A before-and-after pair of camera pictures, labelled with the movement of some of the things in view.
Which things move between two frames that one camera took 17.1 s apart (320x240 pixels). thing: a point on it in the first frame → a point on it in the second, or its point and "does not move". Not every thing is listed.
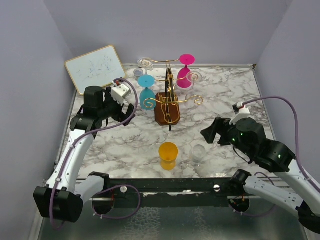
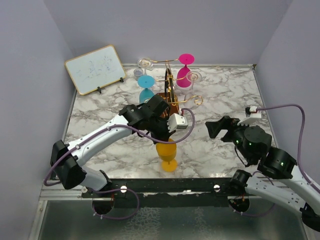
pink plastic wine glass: (184, 77) does not move
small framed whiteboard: (98, 68) does not move
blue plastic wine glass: (147, 100) does not move
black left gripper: (120, 116) → (165, 136)
